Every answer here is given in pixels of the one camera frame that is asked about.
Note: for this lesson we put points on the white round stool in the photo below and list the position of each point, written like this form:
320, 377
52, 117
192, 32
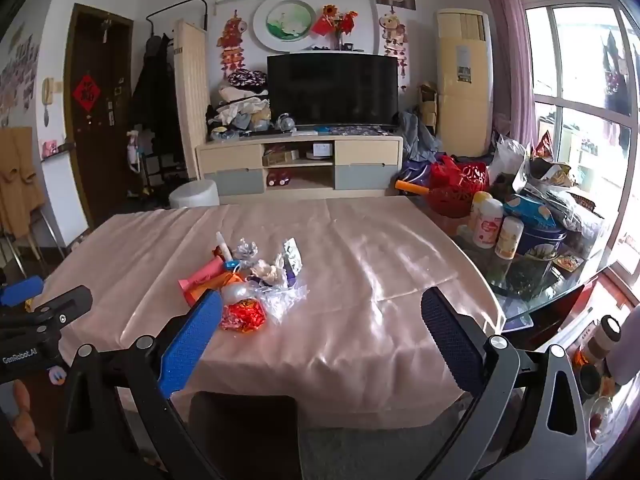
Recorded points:
195, 194

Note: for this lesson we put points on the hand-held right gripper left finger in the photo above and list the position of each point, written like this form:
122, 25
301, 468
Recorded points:
192, 345

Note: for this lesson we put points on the white bottle pink label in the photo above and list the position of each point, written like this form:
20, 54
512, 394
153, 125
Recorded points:
490, 225

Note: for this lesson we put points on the silver blister pack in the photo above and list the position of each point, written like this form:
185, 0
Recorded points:
292, 255

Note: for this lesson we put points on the purple curtain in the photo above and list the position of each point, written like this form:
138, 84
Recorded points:
512, 60

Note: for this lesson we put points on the black flat television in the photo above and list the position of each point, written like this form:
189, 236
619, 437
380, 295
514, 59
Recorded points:
332, 87

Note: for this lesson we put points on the large window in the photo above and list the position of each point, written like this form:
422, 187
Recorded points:
575, 85

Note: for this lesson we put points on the pink satin tablecloth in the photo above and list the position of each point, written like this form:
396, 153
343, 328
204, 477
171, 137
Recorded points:
350, 285

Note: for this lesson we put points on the dark brown door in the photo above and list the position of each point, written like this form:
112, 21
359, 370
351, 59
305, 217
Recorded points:
100, 160

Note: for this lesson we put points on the black coat rack pipe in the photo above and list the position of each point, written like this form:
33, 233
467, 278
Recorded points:
175, 6

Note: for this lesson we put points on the small white box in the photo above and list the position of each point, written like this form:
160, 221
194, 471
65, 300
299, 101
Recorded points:
322, 150

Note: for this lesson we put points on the glass ball ornament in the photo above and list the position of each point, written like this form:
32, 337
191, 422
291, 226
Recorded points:
286, 122

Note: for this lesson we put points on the red diamond door sign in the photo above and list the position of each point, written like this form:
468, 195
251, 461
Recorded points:
86, 94

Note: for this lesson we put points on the black metal rack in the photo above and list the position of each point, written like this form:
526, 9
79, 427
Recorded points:
157, 172

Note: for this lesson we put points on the red fish hanging decoration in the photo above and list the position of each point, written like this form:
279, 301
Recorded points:
232, 40

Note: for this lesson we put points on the dark patterned cushion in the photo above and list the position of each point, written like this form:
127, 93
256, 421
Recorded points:
247, 79

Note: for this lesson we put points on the flat cardboard box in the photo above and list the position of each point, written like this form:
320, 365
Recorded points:
280, 156

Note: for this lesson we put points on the stacked cardboard boxes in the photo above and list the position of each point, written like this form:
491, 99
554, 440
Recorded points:
428, 105

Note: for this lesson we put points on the grey cloth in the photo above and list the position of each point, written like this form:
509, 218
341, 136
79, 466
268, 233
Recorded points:
415, 135

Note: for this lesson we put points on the red orange candy wrapper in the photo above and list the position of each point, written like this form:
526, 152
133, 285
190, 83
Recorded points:
243, 316

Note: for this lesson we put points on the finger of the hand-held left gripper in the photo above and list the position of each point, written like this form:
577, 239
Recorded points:
65, 302
20, 290

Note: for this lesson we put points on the wall photo collage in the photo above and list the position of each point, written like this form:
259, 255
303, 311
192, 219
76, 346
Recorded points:
17, 70

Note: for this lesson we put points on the cream standing air conditioner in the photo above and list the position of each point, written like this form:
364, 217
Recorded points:
462, 110

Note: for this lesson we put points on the blue round tin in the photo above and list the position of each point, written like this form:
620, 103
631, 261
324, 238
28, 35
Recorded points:
545, 240

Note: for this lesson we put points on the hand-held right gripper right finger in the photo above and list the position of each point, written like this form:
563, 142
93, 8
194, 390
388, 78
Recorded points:
452, 345

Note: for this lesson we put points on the white plastic bag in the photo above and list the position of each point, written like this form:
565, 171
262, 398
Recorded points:
510, 155

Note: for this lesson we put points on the cream folding panel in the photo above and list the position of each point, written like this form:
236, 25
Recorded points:
192, 95

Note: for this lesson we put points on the pink orange paper packets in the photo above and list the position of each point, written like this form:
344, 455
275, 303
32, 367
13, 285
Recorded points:
200, 280

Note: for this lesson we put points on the lavender bottle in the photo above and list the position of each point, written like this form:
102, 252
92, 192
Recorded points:
629, 347

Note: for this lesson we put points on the blue snack bag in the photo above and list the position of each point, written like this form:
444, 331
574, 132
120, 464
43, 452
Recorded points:
530, 210

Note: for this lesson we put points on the sunflower and red flag bouquet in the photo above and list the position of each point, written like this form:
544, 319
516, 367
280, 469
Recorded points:
335, 22

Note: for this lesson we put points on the dark chair back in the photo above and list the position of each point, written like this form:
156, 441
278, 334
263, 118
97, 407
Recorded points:
245, 435

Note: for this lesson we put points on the silver foil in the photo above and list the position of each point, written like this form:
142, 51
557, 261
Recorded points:
246, 250

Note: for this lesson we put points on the brown hanging coat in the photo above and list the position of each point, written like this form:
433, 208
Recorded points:
17, 180

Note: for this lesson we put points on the white bottle yellow cap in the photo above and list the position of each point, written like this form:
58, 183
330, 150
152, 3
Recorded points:
477, 202

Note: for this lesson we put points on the white board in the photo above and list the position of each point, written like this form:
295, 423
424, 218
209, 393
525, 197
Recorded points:
62, 195

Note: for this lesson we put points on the white bottle yellow label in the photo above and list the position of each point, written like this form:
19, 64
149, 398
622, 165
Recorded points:
509, 237

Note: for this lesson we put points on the beige wall intercom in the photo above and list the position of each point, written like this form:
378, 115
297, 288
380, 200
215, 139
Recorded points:
47, 92

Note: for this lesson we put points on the pile of clothes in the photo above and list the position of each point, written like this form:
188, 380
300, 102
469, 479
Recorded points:
240, 110

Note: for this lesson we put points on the beige tissue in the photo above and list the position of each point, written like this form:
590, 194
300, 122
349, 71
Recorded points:
267, 270

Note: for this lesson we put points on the beige grey television cabinet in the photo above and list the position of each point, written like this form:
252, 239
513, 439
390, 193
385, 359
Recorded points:
367, 152

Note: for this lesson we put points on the bear hanging decoration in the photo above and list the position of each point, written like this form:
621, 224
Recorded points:
392, 32

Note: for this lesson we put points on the red plastic basket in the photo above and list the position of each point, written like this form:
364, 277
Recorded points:
460, 185

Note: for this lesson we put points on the pink small toy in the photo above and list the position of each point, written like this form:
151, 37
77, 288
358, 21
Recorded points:
50, 147

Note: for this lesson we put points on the dark hanging coats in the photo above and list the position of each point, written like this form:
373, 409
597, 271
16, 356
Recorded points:
152, 95

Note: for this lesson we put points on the round white wall art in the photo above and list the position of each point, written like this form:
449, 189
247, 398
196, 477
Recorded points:
285, 25

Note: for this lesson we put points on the open foil snack bags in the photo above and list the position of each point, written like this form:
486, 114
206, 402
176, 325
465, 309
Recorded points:
547, 172

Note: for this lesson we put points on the purple bag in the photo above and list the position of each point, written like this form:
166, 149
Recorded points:
417, 174

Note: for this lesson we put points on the white thermos cup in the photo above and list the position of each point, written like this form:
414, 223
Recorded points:
605, 340

